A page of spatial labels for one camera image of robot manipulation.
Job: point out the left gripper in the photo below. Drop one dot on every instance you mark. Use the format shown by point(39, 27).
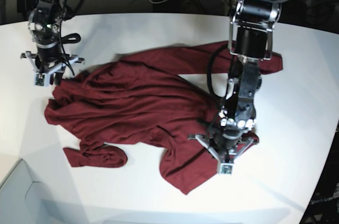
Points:
point(223, 149)

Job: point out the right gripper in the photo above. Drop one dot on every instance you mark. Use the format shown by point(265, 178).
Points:
point(52, 60)

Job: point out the dark red t-shirt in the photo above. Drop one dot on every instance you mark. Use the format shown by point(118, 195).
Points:
point(143, 98)

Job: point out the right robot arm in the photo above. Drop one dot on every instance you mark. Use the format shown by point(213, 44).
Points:
point(45, 25)

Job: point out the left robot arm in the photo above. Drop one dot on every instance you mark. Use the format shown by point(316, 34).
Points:
point(250, 41)

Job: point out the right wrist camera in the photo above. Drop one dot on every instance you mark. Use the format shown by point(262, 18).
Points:
point(42, 79)

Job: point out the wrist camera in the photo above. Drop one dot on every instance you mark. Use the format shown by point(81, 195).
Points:
point(225, 168)
point(42, 79)

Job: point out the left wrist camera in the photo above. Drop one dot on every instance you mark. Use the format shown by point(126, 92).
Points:
point(225, 168)

